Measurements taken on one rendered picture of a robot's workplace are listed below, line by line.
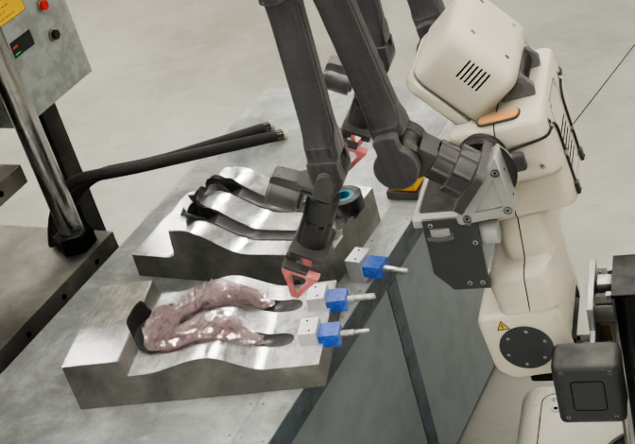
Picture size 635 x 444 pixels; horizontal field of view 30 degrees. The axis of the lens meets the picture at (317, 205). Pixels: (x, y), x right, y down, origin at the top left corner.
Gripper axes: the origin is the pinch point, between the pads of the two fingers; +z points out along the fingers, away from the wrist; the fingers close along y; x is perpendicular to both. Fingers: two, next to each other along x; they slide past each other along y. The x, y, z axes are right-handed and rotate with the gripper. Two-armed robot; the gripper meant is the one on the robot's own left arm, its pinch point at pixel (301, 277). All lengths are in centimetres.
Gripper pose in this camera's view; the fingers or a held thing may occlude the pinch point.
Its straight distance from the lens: 217.4
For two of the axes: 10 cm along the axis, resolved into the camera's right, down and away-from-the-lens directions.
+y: -2.3, 5.5, -8.0
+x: 9.5, 3.1, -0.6
